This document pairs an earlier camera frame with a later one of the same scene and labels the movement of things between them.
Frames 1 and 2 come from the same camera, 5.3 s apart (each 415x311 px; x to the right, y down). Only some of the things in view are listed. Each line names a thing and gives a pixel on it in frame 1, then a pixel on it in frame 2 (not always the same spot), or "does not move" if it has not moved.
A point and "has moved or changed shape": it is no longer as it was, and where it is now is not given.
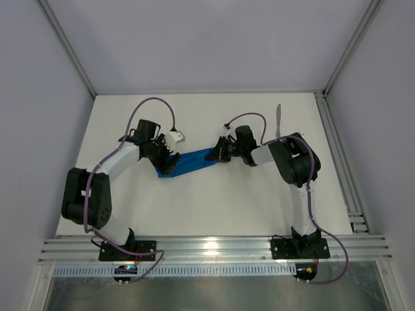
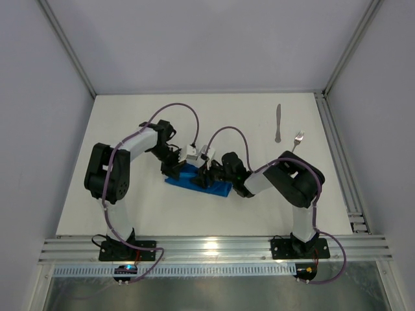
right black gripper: [225, 150] -> [205, 175]
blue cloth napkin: [188, 162] has moved or changed shape
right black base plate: [303, 248] does not move
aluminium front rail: [220, 249] does not move
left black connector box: [127, 269] does not move
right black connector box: [306, 271] does not move
